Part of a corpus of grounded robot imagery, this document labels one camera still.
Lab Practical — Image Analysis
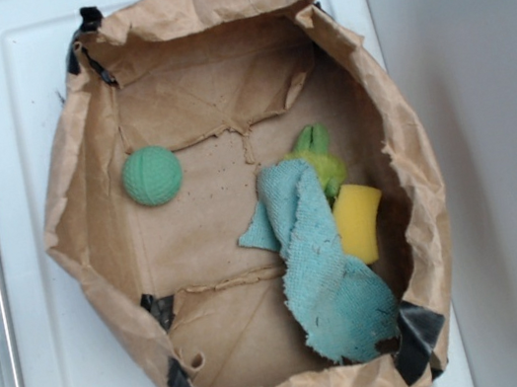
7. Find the green plush toy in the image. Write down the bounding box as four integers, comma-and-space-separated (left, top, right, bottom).
283, 122, 347, 204

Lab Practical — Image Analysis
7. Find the light blue microfiber cloth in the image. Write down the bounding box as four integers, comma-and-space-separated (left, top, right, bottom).
238, 159, 399, 363

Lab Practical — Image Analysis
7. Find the white plastic tray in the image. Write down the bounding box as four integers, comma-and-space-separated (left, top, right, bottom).
0, 0, 476, 387

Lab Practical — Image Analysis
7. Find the brown paper bag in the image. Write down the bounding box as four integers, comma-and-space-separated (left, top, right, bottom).
44, 0, 452, 387

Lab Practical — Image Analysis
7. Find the green textured ball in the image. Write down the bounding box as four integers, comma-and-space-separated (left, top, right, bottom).
121, 145, 184, 206

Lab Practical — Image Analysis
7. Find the yellow sponge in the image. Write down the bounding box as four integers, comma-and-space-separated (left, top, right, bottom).
332, 184, 382, 265

